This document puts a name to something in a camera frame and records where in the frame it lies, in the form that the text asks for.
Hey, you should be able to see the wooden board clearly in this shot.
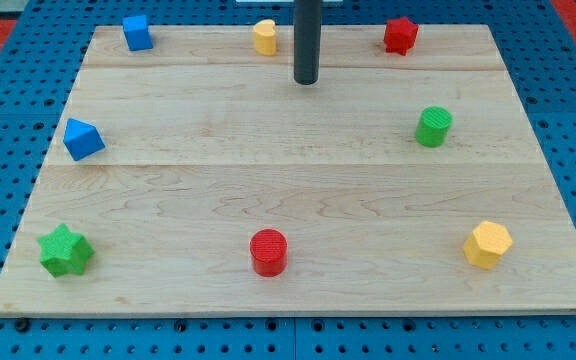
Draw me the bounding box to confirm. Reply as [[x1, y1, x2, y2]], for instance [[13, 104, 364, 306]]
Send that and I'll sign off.
[[0, 25, 576, 318]]

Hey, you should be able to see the red star block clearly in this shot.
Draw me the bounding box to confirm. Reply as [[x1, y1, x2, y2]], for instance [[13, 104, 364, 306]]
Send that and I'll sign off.
[[383, 17, 419, 56]]

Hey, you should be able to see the green star block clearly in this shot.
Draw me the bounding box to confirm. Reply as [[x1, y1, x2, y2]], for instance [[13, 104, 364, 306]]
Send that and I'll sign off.
[[37, 223, 95, 278]]

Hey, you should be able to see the red cylinder block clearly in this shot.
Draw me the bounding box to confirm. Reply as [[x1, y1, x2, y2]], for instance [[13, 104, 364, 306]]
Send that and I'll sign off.
[[249, 228, 288, 277]]

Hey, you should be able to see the yellow heart block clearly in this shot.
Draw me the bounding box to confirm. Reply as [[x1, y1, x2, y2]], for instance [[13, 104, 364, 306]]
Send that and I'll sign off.
[[253, 19, 277, 56]]

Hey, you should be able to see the green cylinder block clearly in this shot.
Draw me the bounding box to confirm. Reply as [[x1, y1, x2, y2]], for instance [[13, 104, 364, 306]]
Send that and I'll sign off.
[[415, 106, 453, 148]]

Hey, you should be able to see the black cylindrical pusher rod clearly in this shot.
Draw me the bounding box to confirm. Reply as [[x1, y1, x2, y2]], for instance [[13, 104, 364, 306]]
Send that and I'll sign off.
[[293, 0, 322, 85]]

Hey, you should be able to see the yellow hexagon block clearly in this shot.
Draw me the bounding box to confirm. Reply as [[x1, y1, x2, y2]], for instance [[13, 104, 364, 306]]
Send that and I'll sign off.
[[462, 221, 513, 270]]

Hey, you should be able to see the blue triangular prism block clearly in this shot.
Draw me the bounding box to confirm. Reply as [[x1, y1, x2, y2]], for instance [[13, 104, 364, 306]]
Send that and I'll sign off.
[[63, 118, 105, 161]]

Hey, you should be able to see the blue cube block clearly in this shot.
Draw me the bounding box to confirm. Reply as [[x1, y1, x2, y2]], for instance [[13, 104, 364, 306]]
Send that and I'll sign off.
[[122, 14, 153, 51]]

